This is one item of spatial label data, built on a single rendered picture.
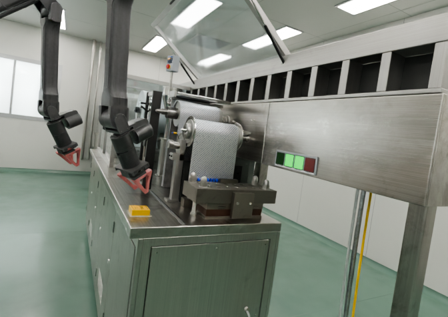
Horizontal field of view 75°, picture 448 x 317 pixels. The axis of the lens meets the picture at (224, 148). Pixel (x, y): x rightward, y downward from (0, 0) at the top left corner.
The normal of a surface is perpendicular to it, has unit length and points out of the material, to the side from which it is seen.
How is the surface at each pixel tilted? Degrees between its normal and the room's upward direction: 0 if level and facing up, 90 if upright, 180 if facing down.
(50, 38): 90
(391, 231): 90
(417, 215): 90
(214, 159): 90
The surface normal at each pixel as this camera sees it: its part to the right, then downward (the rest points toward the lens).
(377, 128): -0.88, -0.09
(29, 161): 0.46, 0.11
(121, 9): 0.72, 0.23
